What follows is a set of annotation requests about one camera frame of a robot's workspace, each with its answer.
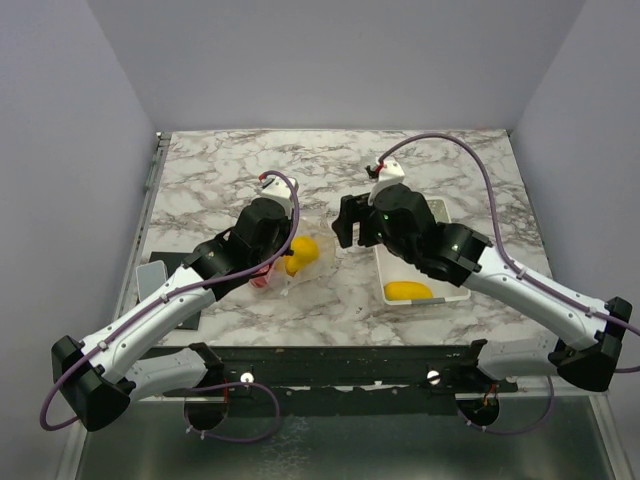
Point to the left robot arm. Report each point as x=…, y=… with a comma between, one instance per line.
x=94, y=374

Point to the yellow toy banana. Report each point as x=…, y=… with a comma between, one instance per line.
x=406, y=291

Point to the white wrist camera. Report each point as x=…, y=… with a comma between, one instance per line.
x=273, y=187
x=384, y=174

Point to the red toy apple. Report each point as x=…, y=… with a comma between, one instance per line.
x=260, y=280

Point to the clear dotted zip bag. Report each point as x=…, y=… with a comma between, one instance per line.
x=317, y=227

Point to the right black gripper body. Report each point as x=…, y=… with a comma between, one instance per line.
x=395, y=244

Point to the yellow toy lemon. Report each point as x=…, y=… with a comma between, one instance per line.
x=305, y=250

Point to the black metal base rail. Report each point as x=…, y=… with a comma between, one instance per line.
x=350, y=381

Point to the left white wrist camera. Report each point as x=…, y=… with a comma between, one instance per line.
x=273, y=187

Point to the orange-yellow toy fruit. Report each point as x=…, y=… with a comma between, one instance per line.
x=291, y=265

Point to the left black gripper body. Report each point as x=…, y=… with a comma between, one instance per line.
x=280, y=242

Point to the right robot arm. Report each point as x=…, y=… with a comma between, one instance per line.
x=588, y=332

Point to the grey rectangular box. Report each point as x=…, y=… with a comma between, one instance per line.
x=150, y=277

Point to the white perforated basket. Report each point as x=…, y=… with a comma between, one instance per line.
x=392, y=268

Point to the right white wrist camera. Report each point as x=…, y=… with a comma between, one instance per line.
x=384, y=174

